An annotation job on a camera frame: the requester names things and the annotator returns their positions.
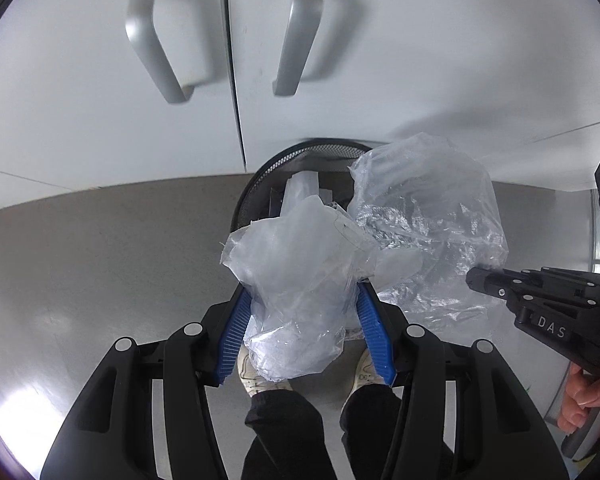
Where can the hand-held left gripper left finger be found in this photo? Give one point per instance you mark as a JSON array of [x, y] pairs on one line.
[[235, 330]]

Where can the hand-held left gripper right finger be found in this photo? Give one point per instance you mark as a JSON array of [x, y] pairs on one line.
[[375, 335]]

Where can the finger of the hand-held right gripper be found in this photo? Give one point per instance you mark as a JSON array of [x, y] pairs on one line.
[[490, 280], [565, 276]]

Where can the crinkled clear plastic bag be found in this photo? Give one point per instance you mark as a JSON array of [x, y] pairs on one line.
[[430, 210]]

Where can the black mesh waste bin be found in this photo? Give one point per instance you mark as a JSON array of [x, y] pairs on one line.
[[260, 185]]

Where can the person's right hand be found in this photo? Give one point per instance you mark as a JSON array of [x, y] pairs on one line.
[[590, 392]]

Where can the person's right white shoe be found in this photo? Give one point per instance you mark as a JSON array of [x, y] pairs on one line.
[[362, 375]]

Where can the person's white shoe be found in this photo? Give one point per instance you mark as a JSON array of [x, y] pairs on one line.
[[250, 380], [362, 375]]

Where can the person's left white shoe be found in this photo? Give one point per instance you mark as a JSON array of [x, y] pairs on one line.
[[250, 380]]

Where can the white base cabinet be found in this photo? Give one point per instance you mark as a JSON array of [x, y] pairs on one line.
[[405, 60]]

